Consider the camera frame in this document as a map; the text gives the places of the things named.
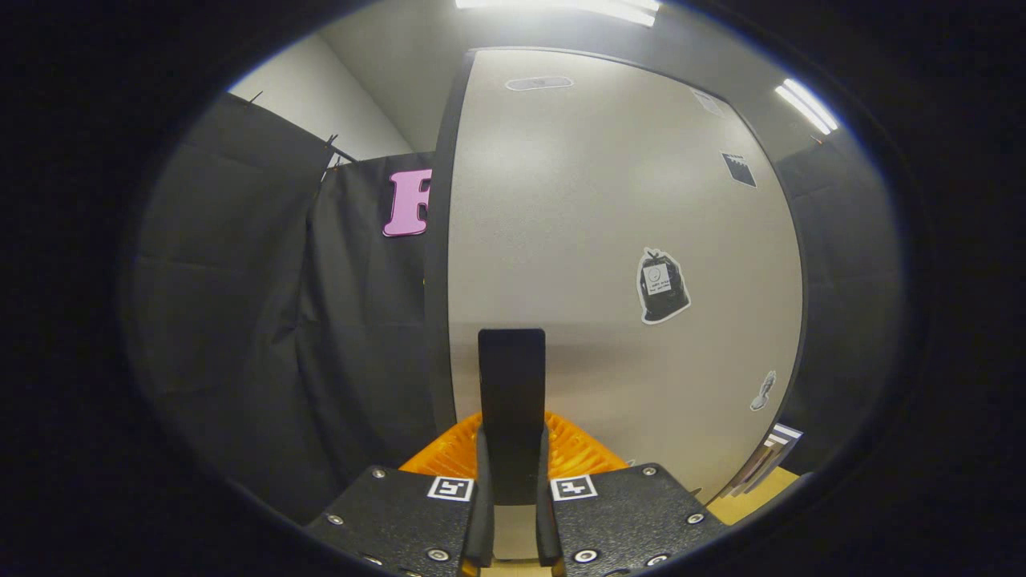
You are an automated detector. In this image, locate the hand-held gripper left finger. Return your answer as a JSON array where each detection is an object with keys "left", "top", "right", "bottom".
[{"left": 305, "top": 410, "right": 495, "bottom": 577}]

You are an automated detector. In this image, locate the dark grey cabinet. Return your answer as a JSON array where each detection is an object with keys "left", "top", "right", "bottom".
[{"left": 422, "top": 46, "right": 812, "bottom": 502}]

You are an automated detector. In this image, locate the white book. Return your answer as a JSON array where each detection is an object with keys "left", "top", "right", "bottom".
[{"left": 753, "top": 433, "right": 796, "bottom": 475}]

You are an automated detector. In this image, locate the black door handle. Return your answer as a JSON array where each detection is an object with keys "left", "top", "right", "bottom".
[{"left": 478, "top": 328, "right": 547, "bottom": 506}]

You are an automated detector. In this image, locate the large ceiling light panel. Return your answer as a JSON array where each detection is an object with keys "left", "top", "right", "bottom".
[{"left": 455, "top": 0, "right": 663, "bottom": 27}]

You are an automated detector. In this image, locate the black backdrop cloth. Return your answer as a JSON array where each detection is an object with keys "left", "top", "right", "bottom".
[{"left": 120, "top": 92, "right": 907, "bottom": 526}]

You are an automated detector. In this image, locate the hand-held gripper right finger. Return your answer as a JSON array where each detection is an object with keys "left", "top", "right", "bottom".
[{"left": 535, "top": 410, "right": 729, "bottom": 577}]

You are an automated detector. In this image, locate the twin-strip ceiling light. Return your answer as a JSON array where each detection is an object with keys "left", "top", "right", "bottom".
[{"left": 774, "top": 78, "right": 839, "bottom": 135}]

